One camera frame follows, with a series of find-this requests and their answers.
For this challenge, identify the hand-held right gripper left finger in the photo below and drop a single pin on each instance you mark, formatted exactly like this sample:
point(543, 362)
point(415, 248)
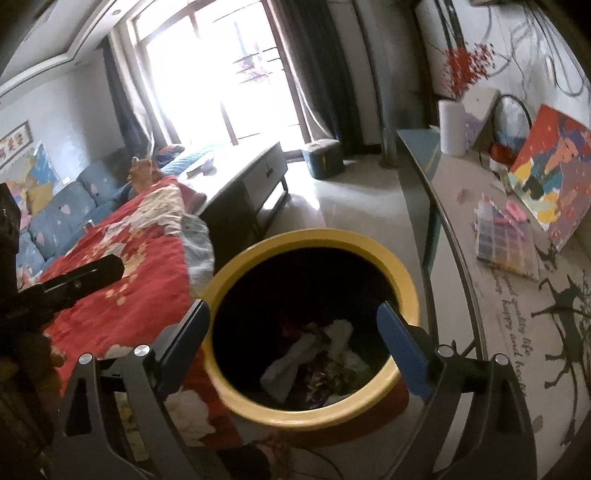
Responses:
point(184, 346)

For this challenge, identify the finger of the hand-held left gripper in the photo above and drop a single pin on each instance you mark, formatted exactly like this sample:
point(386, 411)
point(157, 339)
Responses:
point(78, 281)

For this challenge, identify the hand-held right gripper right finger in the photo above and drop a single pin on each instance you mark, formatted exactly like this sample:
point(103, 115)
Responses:
point(401, 350)

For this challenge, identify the white tissue trash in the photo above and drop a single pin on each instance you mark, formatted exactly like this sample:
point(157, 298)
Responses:
point(286, 369)

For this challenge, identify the yellow-rimmed black trash bin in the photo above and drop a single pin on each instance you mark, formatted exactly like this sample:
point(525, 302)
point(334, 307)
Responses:
point(300, 240)

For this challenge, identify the person's left hand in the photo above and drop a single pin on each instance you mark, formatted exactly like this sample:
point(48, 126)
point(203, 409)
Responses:
point(44, 357)

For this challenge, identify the red floral blanket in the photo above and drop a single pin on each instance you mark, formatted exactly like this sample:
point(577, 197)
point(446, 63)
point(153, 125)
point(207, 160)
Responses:
point(138, 258)

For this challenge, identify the yellow pillow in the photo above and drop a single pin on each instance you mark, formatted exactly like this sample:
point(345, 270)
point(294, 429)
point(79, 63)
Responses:
point(39, 198)

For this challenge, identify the blue patterned sofa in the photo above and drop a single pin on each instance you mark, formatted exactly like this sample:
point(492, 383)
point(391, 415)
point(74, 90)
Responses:
point(69, 207)

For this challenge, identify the multicoloured country map poster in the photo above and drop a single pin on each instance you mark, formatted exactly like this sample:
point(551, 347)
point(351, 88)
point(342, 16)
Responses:
point(41, 161)

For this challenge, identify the framed calligraphy poster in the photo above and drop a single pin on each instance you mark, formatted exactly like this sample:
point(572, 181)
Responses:
point(16, 145)

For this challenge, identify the orange plush toy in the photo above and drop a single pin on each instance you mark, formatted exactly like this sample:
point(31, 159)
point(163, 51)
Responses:
point(143, 175)

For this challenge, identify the deer-print table mat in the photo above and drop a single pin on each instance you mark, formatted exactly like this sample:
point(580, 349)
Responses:
point(531, 332)

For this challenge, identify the pink paper packet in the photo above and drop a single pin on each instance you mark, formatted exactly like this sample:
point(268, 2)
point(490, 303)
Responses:
point(515, 212)

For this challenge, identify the narrow dark curtain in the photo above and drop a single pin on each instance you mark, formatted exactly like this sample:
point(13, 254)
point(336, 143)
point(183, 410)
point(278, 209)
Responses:
point(124, 106)

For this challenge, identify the glass-topped television cabinet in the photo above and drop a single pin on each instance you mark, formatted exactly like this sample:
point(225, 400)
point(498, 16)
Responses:
point(418, 157)

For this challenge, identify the grey coffee table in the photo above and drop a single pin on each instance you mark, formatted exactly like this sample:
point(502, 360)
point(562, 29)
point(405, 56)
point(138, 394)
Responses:
point(249, 161)

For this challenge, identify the blue storage stool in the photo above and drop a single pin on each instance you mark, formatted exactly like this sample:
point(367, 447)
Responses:
point(323, 161)

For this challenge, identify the white vase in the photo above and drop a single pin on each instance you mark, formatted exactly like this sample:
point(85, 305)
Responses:
point(452, 129)

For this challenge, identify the colourful figure painting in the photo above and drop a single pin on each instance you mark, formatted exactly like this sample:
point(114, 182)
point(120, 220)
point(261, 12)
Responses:
point(549, 175)

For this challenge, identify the glass balcony door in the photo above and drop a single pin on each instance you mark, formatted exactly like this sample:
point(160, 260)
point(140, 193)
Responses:
point(194, 83)

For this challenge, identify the white cardboard sheet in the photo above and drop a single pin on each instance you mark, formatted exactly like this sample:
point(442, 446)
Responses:
point(482, 110)

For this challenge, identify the grey standing air conditioner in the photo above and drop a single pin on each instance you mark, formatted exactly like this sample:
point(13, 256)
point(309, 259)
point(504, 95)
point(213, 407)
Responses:
point(392, 92)

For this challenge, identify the hanging laundry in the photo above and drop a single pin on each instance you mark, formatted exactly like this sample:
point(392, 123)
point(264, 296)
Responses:
point(251, 64)

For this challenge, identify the wide dark curtain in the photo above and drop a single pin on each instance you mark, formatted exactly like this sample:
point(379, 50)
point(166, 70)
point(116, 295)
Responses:
point(323, 69)

